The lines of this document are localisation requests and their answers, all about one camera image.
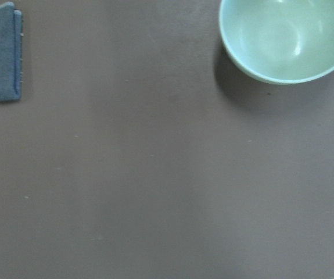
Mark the grey folded cloth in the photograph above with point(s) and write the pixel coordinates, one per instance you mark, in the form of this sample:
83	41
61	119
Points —
11	32

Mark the green bowl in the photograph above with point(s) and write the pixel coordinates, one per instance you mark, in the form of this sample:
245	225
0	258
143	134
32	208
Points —
279	42

